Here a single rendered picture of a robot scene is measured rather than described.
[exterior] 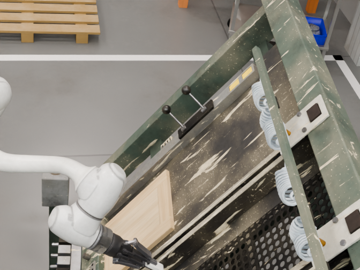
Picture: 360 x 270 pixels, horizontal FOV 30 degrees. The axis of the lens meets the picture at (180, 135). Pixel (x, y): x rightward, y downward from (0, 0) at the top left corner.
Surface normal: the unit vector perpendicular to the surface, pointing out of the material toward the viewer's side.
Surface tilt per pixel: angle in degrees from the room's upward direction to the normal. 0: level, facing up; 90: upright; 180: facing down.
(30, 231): 0
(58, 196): 90
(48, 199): 90
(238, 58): 90
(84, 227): 70
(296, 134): 56
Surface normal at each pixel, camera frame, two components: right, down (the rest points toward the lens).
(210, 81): 0.07, 0.64
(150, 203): -0.76, -0.46
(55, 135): 0.12, -0.77
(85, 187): -0.33, 0.01
